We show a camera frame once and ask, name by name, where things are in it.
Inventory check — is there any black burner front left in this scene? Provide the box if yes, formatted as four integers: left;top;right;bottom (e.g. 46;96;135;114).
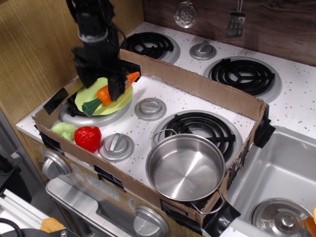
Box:
59;93;132;127

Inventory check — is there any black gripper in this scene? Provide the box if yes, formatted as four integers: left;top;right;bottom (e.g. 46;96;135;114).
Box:
71;37;141;101

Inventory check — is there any orange object bottom left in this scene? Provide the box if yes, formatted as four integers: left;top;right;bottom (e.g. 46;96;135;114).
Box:
40;217;65;233

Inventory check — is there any orange object in sink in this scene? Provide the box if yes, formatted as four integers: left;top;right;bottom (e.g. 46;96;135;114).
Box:
304;207;316;237

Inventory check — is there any hanging metal strainer spoon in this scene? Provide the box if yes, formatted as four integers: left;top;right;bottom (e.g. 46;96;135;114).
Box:
174;0;197;29

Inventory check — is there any silver oven door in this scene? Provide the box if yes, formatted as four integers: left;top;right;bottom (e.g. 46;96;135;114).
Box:
46;178;136;237

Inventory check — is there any light green plate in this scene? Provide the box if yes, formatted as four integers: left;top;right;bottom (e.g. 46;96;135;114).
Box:
75;77;133;116

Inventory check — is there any grey stove knob front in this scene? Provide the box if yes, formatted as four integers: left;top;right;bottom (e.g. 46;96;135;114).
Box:
99;133;134;162

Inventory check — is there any grey oven knob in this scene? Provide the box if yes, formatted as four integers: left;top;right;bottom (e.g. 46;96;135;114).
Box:
133;205;169;237
42;151;71;180

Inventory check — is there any red toy strawberry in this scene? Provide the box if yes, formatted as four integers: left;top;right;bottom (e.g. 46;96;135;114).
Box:
74;126;102;153

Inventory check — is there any grey oven knob left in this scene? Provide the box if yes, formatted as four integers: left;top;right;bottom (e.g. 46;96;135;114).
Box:
42;151;71;180

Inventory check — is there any grey stove knob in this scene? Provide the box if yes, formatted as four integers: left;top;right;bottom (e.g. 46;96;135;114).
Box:
135;98;167;121
99;133;134;162
189;40;217;61

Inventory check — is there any black burner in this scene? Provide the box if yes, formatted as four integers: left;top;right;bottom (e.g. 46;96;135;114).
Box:
120;32;180;64
203;56;282;103
152;110;243;171
59;93;132;127

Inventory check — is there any grey stove knob back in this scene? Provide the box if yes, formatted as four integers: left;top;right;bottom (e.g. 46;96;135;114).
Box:
189;40;217;61

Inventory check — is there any stainless steel pot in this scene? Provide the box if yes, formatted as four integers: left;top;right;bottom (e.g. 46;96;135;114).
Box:
146;129;226;206

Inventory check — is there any silver sink basin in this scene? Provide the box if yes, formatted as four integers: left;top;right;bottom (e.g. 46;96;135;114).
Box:
224;126;316;237

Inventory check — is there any steel pot lid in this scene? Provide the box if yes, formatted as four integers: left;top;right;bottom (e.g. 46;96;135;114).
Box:
251;198;312;237

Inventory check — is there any black cable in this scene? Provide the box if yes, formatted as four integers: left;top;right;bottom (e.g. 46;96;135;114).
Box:
0;217;24;237

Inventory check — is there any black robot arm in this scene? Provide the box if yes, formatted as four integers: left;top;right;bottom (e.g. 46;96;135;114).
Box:
66;0;140;101

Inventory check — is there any light green toy vegetable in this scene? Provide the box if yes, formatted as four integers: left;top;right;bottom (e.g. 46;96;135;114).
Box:
51;122;77;142

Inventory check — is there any black burner back right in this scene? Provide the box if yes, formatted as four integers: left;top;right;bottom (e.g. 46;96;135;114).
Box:
203;56;282;103

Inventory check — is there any orange toy carrot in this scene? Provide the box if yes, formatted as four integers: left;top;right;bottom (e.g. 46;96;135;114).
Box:
82;72;140;117

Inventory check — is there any grey stove knob middle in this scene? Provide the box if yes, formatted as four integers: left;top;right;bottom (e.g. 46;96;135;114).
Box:
135;98;167;121

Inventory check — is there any black burner back left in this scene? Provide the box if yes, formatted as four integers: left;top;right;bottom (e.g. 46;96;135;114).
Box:
120;32;180;64

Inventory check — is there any hanging metal spatula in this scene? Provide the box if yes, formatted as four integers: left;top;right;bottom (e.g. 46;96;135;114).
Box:
226;0;246;38

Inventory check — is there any black burner front right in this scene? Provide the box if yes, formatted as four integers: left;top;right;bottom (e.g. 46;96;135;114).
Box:
152;110;243;171

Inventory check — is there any cardboard fence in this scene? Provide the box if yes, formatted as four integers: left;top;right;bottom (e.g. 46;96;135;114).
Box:
34;49;269;234

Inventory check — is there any grey oven knob right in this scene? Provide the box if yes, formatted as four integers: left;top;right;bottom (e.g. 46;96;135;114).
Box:
133;205;169;237

